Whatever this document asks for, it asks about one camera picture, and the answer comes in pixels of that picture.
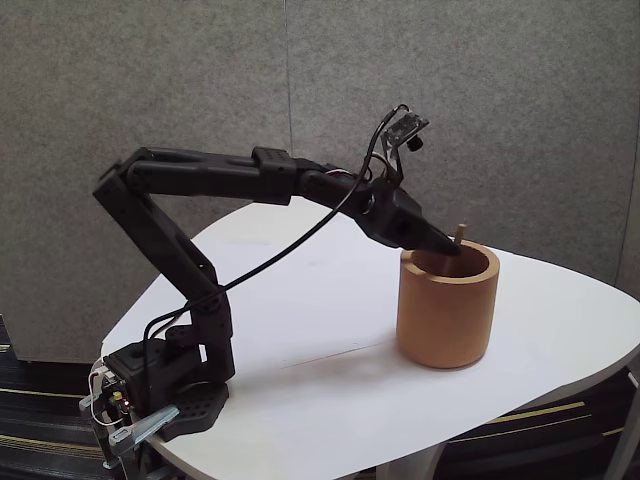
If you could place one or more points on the brown paper pen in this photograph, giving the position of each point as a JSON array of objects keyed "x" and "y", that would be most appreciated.
[{"x": 460, "y": 232}]

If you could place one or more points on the brown cylindrical pen holder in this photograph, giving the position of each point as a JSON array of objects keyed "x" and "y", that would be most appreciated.
[{"x": 445, "y": 320}]

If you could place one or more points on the white table leg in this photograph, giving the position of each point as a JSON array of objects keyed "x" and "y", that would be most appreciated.
[
  {"x": 410, "y": 462},
  {"x": 625, "y": 425}
]

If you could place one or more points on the grey metal table clamp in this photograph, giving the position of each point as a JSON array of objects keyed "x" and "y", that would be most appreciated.
[{"x": 145, "y": 425}]

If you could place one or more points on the bare circuit board camera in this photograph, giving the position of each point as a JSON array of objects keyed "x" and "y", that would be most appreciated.
[{"x": 405, "y": 127}]

